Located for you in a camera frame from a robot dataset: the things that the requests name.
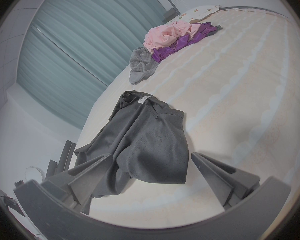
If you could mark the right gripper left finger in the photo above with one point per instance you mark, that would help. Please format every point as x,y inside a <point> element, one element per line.
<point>87,181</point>

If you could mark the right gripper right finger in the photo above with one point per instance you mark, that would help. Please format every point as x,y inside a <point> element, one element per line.
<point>220,181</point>

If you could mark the black T-shirt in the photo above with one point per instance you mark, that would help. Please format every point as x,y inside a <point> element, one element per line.
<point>145,144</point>

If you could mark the black chest of drawers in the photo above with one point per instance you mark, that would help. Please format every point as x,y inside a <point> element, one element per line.
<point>63,159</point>

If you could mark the round mirror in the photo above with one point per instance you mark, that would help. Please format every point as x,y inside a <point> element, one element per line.
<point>35,174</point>

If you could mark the bed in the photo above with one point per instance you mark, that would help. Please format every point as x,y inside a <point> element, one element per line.
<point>240,96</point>

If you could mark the blue-green curtain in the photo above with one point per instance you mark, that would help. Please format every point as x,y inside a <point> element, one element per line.
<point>60,84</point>
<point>102,21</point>

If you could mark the purple garment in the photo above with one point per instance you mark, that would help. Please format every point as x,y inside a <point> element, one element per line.
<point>185,40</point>

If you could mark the dark grey garment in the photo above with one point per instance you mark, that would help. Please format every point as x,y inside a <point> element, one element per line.
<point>215,30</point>

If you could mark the pink garment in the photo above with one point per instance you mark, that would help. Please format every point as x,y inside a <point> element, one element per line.
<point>167,35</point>

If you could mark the white printed pillow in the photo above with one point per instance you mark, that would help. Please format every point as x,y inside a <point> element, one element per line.
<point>200,11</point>

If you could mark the grey bedside table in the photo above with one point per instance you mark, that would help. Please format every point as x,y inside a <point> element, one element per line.
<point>170,13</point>

